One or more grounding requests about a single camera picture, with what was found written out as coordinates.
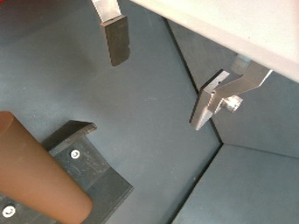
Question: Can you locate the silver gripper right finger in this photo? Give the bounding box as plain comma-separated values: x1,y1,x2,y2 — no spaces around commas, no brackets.
191,55,272,130

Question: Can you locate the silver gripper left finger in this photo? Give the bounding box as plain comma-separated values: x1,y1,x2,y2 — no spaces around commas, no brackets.
91,0,130,67

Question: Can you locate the brown oval rod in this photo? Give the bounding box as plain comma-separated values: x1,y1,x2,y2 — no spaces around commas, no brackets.
0,111,92,224

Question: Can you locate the dark grey curved fixture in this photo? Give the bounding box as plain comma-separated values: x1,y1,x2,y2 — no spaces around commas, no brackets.
0,120,134,224

